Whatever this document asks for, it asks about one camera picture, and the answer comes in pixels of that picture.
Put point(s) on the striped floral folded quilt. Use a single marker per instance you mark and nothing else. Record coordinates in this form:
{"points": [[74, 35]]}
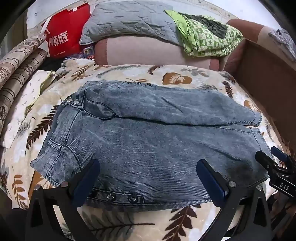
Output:
{"points": [[16, 67]]}

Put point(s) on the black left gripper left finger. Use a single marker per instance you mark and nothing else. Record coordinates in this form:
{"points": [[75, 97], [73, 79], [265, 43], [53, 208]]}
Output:
{"points": [[42, 222]]}

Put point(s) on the blue acid-wash denim pants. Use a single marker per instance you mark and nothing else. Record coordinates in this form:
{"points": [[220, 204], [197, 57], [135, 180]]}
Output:
{"points": [[148, 139]]}

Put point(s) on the cream leaf-print fleece blanket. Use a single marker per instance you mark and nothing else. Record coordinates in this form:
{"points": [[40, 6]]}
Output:
{"points": [[18, 178]]}

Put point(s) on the green patterned folded blanket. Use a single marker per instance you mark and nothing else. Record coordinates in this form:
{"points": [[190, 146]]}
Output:
{"points": [[203, 36]]}

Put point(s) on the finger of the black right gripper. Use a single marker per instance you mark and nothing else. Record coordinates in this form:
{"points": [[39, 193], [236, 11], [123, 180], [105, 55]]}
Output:
{"points": [[267, 163], [283, 157]]}

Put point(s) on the colourful snack packet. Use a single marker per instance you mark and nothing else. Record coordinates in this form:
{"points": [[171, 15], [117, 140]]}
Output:
{"points": [[86, 53]]}

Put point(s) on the red paper shopping bag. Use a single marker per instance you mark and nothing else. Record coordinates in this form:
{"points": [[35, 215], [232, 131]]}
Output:
{"points": [[64, 31]]}

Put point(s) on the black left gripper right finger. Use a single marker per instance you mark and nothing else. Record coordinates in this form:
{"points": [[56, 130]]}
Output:
{"points": [[244, 212]]}

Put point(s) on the brown cardboard box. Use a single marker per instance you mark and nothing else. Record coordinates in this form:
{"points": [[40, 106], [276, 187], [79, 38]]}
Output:
{"points": [[272, 83]]}

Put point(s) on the grey quilted pillow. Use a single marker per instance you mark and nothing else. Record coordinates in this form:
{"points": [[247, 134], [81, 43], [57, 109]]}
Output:
{"points": [[141, 18]]}

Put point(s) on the pink and maroon bolster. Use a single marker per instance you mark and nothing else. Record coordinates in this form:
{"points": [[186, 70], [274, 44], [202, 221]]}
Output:
{"points": [[151, 51]]}

